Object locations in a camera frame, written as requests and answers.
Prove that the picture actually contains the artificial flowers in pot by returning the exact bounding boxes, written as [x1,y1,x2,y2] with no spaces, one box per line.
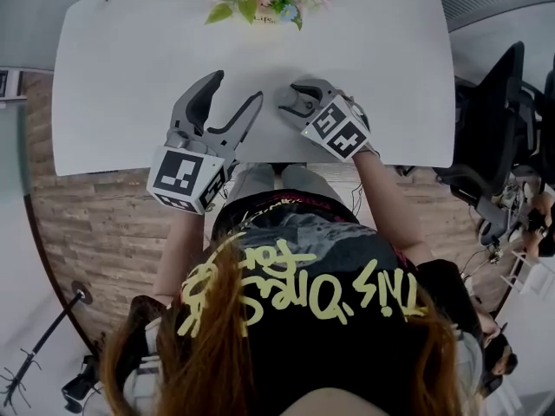
[202,0,333,32]

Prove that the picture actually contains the person's black printed shirt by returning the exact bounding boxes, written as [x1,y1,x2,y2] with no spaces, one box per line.
[129,191,485,416]

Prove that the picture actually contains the black coat rack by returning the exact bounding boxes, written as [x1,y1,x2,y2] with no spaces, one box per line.
[0,280,93,411]

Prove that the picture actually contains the grey white shoulder strap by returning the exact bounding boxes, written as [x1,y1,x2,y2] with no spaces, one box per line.
[453,327,485,398]
[123,318,168,411]

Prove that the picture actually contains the person's left forearm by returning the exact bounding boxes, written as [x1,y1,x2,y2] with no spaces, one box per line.
[152,208,205,298]

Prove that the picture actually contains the person's grey trousers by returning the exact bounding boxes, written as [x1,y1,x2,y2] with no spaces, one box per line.
[223,164,348,216]

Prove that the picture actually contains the person's right forearm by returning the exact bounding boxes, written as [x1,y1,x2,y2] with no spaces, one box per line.
[353,149,428,262]

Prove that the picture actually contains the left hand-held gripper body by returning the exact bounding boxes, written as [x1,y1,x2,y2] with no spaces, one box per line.
[146,128,238,216]

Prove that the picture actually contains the white desk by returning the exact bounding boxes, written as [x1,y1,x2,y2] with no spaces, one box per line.
[50,0,456,178]

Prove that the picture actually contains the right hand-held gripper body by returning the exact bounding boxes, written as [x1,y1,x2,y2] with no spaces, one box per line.
[301,94,379,163]

